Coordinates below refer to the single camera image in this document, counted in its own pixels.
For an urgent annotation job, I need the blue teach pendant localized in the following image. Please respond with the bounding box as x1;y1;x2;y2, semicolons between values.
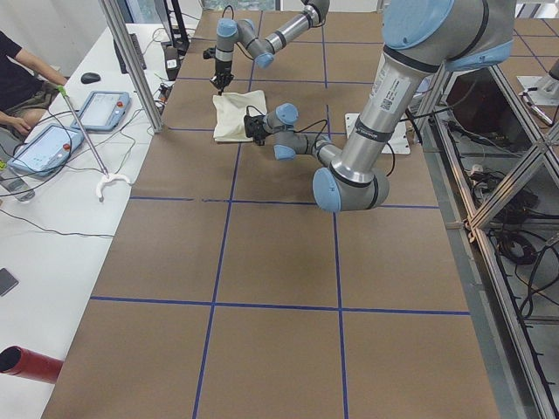
78;91;131;133
7;124;84;177

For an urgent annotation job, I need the black smartphone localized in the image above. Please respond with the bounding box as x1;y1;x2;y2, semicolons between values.
0;268;19;297

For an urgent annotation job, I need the black computer mouse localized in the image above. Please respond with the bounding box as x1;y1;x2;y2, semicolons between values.
80;72;101;85

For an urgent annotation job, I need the far blue teach pendant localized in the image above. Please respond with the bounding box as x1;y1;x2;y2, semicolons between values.
78;91;131;133

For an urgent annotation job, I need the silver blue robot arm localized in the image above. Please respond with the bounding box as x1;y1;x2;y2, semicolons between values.
204;0;330;95
244;1;515;213

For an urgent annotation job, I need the white-headed grabber stick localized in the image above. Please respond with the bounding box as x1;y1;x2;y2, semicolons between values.
57;85;132;203

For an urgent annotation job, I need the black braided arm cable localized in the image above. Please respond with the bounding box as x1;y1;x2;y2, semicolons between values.
244;104;329;136

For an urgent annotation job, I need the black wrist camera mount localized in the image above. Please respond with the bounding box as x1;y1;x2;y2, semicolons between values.
243;114;259;139
203;47;216;59

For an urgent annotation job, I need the near blue teach pendant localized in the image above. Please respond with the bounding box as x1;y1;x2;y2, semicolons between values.
7;124;84;177

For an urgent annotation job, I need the red fire extinguisher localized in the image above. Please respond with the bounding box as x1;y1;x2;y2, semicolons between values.
1;346;64;384

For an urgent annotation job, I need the black monitor on stand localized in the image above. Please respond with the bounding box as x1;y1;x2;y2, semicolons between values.
153;0;190;57

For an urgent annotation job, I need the seated person in black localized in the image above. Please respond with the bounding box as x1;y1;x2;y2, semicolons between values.
1;32;67;141

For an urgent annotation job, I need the aluminium frame post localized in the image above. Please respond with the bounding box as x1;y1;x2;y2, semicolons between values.
99;0;163;134

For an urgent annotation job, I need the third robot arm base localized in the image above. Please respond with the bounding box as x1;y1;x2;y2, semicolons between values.
517;61;558;106

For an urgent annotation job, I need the cream long-sleeve cat shirt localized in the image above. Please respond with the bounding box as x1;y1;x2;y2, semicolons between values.
212;90;267;142

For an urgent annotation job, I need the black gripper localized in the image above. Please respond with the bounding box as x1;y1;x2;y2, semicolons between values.
210;59;234;95
253;115;270;147

